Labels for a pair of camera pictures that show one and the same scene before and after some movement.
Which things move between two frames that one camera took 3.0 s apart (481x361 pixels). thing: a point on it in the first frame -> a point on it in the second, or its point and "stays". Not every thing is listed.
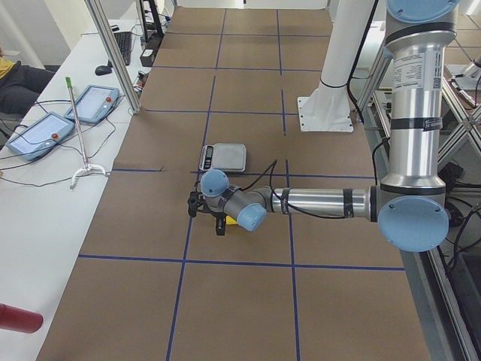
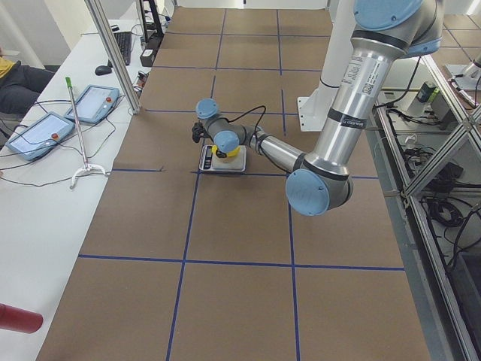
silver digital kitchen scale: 230,157 stays
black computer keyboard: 124,41 stays
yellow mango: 230,221 -> 231,154
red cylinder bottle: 18,320 stays
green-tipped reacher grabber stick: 86,168 stays
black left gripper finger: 220,224 -> 221,154
